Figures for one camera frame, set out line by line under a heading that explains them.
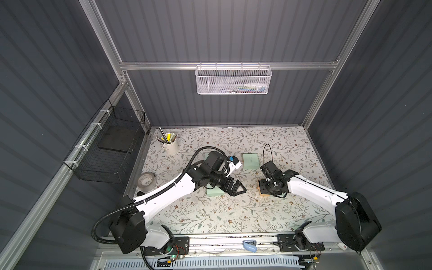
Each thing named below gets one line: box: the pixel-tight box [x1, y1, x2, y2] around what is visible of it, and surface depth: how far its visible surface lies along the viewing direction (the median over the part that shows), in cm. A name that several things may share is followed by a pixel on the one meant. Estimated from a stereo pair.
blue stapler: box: [241, 239, 258, 254], surface depth 74 cm
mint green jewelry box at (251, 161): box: [242, 153, 260, 170], surface depth 101 cm
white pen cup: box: [160, 132, 180, 155], surface depth 103 cm
